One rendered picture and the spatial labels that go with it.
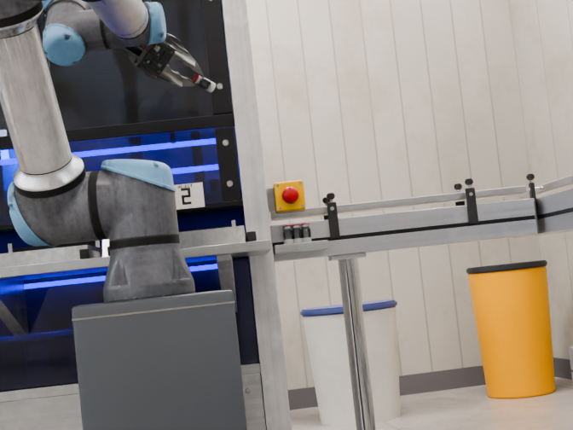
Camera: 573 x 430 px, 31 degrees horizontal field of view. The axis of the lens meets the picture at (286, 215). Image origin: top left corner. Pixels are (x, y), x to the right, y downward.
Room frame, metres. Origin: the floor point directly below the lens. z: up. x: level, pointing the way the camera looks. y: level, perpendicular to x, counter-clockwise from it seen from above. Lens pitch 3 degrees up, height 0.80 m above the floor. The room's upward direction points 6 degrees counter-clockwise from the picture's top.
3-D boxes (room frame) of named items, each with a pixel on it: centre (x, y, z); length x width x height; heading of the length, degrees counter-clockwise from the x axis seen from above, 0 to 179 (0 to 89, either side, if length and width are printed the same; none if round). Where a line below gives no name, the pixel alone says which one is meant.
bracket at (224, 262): (2.34, 0.15, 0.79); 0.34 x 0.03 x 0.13; 3
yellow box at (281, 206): (2.54, -0.01, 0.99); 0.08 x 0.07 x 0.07; 3
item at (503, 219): (2.70, -0.29, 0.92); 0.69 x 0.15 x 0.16; 93
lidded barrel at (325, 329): (5.66, -0.28, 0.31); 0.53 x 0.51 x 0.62; 101
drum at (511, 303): (5.98, -1.22, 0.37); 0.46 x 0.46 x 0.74
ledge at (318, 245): (2.59, -0.02, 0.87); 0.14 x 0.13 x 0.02; 3
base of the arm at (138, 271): (1.73, 0.24, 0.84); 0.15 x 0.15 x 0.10
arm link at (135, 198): (1.73, 0.25, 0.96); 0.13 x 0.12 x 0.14; 88
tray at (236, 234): (2.30, 0.23, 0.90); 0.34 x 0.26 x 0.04; 2
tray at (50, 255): (2.40, 0.57, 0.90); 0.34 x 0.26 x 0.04; 3
